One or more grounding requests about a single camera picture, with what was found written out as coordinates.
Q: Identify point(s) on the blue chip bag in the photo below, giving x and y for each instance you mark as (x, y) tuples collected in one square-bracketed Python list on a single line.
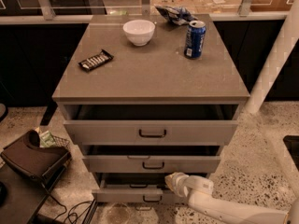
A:
[(176, 15)]

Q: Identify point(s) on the blue soda can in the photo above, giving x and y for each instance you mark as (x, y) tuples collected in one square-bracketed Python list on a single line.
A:
[(195, 39)]

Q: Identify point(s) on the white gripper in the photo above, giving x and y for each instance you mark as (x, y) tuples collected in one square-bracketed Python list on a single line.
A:
[(178, 182)]

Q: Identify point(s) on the grey drawer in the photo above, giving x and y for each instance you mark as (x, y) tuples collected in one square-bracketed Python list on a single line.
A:
[(134, 188), (173, 125), (152, 159)]

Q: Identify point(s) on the white bowl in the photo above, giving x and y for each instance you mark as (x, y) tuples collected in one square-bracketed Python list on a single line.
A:
[(139, 32)]

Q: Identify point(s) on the grey drawer cabinet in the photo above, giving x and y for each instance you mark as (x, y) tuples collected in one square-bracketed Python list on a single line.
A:
[(155, 74)]

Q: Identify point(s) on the black device on stand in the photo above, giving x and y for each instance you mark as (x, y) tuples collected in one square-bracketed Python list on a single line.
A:
[(26, 157)]

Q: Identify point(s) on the black table at left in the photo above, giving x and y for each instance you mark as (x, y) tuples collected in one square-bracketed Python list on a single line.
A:
[(24, 198)]

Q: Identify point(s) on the wire basket with green packet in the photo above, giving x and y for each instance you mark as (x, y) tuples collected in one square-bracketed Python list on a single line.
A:
[(47, 139)]

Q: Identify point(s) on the white diagonal post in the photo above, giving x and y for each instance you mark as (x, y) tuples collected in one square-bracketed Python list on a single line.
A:
[(278, 55)]

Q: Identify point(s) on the black snack bar packet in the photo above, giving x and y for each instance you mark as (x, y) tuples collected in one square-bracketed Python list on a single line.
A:
[(96, 60)]

